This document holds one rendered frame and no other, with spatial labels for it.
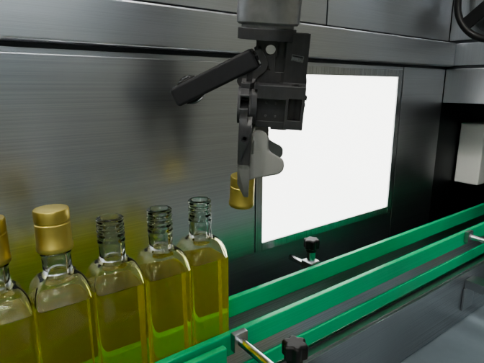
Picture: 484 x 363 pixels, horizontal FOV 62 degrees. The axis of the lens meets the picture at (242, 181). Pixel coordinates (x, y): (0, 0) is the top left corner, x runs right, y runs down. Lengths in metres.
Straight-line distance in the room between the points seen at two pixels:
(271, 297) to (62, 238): 0.38
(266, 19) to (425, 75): 0.75
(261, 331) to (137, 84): 0.38
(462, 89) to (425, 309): 0.60
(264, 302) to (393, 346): 0.29
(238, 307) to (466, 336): 0.57
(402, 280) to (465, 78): 0.60
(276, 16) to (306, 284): 0.46
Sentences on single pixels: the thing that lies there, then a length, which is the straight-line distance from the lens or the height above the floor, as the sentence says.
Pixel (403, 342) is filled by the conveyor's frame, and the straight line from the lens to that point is 0.90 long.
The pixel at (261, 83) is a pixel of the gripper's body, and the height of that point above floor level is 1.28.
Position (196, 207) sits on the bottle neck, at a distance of 0.50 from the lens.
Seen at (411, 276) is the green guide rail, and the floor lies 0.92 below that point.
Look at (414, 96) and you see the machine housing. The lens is 1.13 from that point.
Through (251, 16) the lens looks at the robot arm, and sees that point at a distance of 0.49.
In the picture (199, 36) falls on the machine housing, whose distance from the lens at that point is 0.65.
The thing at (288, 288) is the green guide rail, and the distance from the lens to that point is 0.72.
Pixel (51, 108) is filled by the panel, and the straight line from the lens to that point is 0.56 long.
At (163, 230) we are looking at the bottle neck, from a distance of 0.48.
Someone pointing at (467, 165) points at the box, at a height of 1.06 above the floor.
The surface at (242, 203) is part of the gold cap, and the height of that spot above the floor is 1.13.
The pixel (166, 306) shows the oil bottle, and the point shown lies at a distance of 0.50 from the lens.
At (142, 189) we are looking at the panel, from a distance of 0.61.
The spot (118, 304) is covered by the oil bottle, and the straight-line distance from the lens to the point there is 0.48.
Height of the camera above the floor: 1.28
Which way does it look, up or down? 13 degrees down
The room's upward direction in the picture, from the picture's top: straight up
